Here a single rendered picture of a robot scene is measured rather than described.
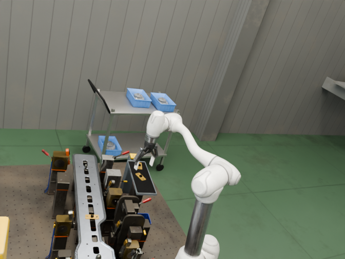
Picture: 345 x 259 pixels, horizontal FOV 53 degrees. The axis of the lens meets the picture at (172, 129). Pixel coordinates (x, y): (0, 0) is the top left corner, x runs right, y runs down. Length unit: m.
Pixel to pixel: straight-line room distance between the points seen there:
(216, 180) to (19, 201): 1.57
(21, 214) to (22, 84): 2.36
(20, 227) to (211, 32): 3.81
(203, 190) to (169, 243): 1.01
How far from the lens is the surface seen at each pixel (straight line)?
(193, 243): 2.04
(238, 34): 5.27
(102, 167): 2.75
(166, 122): 2.22
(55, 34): 4.54
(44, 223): 2.65
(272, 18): 5.91
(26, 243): 2.52
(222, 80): 5.41
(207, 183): 1.76
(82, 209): 2.33
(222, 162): 1.95
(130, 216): 2.07
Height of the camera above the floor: 2.56
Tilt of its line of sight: 26 degrees down
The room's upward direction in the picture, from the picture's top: 18 degrees clockwise
